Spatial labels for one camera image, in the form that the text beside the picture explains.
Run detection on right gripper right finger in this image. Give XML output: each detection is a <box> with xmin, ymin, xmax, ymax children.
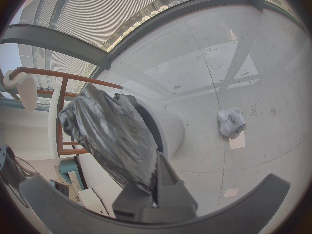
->
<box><xmin>156</xmin><ymin>152</ymin><xmax>198</xmax><ymax>219</ymax></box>

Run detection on black plastic bag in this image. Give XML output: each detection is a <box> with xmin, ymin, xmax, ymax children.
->
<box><xmin>58</xmin><ymin>84</ymin><xmax>159</xmax><ymax>195</ymax></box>

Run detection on pale grey trash bin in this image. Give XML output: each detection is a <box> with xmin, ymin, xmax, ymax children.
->
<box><xmin>135</xmin><ymin>101</ymin><xmax>185</xmax><ymax>159</ymax></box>

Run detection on wooden chair cream cushions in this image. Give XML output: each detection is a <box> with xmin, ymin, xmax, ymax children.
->
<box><xmin>4</xmin><ymin>67</ymin><xmax>122</xmax><ymax>159</ymax></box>

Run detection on crumpled white printed wrapper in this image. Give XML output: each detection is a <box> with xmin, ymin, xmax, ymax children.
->
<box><xmin>218</xmin><ymin>107</ymin><xmax>246</xmax><ymax>139</ymax></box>

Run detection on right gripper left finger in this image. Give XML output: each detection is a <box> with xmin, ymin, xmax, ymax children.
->
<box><xmin>112</xmin><ymin>181</ymin><xmax>153</xmax><ymax>219</ymax></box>

